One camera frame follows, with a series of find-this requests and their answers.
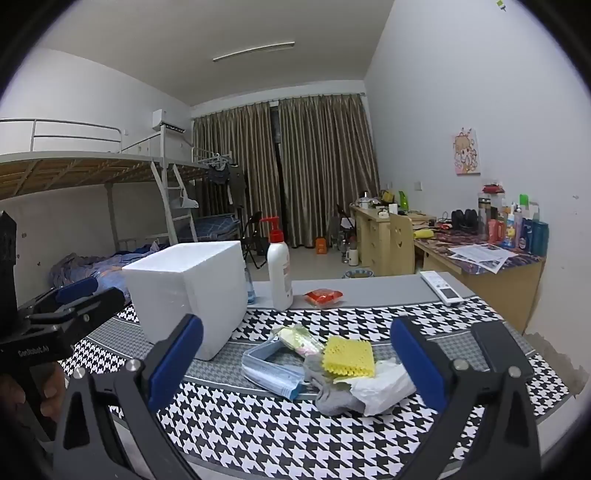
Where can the black folding chair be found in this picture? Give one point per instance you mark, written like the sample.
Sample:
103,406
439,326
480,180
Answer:
254,235

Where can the yellow foam net sleeve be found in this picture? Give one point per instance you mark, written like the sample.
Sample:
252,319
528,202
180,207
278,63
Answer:
347,355

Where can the white plastic bag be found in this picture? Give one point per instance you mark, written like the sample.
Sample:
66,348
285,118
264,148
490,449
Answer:
383,388

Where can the printed paper sheets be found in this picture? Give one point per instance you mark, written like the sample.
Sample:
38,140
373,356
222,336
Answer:
485,256

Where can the blue trash bin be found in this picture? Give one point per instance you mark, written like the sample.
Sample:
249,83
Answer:
358,274

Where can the white foam box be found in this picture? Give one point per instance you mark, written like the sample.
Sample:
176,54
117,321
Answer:
184,277

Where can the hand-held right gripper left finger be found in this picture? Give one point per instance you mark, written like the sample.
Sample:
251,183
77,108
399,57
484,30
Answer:
175,364

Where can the white bunk bed ladder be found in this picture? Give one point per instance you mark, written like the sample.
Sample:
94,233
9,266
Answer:
161,194

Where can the clear green pink wipes packet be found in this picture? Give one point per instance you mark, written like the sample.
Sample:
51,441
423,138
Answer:
295,339

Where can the pink cartoon wall poster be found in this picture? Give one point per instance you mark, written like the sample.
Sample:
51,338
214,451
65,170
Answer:
467,152

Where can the bunk bed with blue mattress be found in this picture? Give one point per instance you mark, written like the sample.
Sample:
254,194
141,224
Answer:
217,226

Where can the clear blue sanitiser bottle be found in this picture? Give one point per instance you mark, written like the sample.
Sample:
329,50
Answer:
250,291

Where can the brown curtain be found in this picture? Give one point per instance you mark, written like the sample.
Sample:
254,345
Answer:
231,161
323,161

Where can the white red pump lotion bottle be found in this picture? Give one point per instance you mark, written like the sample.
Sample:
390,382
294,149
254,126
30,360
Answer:
279,272

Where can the wooden desk with patterned mat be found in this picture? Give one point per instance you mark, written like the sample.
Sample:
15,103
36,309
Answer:
508,286

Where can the white jug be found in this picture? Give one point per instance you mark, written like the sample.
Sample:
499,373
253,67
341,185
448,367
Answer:
353,257

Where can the orange stool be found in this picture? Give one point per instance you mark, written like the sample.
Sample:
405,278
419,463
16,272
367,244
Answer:
321,245

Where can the white metal bunk bed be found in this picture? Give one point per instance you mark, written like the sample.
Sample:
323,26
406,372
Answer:
69,168

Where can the dark hanging clothes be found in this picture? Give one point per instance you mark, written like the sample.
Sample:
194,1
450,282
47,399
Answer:
221,175

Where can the white remote control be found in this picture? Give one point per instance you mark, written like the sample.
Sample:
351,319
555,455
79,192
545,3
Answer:
441,287

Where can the white clothes hanger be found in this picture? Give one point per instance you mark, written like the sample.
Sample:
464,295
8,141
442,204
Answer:
182,202

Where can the yellow cloth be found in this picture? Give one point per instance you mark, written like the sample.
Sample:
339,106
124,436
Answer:
423,234

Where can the blue orange quilt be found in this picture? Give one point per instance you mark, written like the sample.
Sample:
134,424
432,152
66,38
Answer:
92,268

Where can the green plastic stand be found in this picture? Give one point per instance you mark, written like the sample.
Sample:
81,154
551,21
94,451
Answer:
404,201

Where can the light wooden desk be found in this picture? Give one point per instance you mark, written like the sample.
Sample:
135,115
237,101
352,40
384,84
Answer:
369,235

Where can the grey sock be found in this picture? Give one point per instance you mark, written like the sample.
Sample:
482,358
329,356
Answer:
332,398

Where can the blue grey face mask packet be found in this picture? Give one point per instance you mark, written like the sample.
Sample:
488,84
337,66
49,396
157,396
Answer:
272,374

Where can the metal cooking pot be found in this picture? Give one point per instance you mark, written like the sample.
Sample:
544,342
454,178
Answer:
365,201

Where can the person's left hand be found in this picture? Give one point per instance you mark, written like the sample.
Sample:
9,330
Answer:
53,397

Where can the black phone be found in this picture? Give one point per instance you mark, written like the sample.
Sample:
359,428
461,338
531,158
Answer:
496,341

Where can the houndstooth table mat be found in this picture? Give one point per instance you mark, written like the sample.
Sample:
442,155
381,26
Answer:
323,443

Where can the cluster of toiletry bottles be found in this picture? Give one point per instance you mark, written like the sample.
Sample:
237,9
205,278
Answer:
517,226

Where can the red snack packet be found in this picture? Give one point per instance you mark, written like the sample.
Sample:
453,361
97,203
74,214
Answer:
324,297

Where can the wooden chair with smiley cutout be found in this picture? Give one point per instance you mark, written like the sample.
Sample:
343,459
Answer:
400,244

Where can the ceiling tube light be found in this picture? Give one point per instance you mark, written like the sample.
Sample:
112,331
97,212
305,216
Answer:
254,51

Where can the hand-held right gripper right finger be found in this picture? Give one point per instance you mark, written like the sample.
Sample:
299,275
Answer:
418,364

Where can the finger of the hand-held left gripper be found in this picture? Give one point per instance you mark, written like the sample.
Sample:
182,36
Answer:
76,287
101,301

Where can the white air conditioner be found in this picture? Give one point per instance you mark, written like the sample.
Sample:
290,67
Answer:
161,118

